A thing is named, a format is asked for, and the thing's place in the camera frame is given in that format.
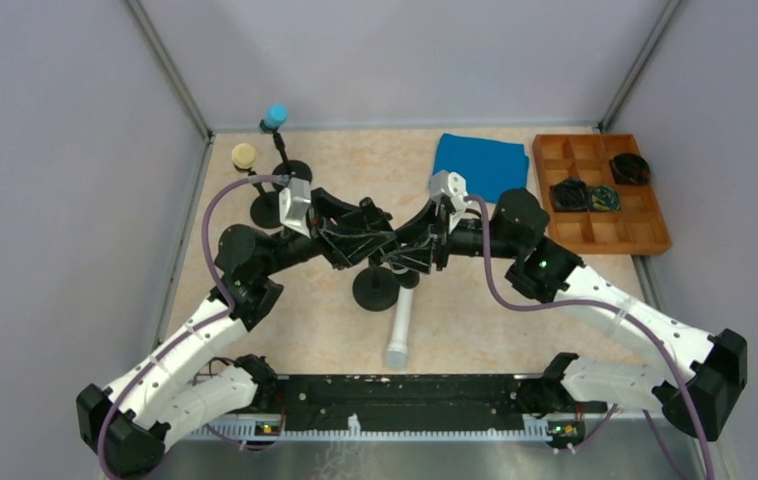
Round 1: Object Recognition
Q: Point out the black mic stand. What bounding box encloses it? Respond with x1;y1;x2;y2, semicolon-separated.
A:
271;130;313;183
250;183;281;229
352;197;399;312

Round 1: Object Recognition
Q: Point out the white toy microphone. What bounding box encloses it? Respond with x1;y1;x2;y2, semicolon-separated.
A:
385;283;416;370

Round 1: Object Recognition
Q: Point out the yellow toy microphone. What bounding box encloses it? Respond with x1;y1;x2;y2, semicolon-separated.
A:
231;143;258;175

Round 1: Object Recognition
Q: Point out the blue toy microphone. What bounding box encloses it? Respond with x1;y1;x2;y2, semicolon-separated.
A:
259;103;289;134

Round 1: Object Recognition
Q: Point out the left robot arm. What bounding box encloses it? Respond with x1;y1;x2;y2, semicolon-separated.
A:
76;187;394;479

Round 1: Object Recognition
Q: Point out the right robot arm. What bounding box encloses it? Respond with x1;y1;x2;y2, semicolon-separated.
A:
382;188;748;442

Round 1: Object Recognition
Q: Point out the blue folded cloth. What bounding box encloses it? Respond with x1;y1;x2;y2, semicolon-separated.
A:
431;133;530;203

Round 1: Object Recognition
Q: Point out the wooden compartment tray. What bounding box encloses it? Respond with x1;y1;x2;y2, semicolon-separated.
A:
532;134;672;256

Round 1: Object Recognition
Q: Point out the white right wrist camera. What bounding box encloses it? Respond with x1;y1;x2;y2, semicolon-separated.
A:
429;170;469;232

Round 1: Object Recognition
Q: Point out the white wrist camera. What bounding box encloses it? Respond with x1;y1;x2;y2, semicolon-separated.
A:
279;177;311;237
429;170;469;232

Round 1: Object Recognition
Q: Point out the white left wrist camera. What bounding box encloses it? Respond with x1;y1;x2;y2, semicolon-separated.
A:
279;177;311;237

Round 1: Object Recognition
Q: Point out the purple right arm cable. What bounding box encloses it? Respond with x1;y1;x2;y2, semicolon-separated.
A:
463;193;715;480

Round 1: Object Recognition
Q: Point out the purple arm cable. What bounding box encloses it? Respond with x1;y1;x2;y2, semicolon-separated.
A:
463;193;715;480
97;174;291;480

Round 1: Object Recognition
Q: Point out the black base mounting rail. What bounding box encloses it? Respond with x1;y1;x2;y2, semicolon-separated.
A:
236;374;607;433

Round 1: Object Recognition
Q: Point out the yellow black coiled cable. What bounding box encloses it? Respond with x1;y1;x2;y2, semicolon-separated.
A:
588;184;622;213

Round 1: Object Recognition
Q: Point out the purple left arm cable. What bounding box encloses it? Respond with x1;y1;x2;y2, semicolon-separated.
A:
97;174;291;480

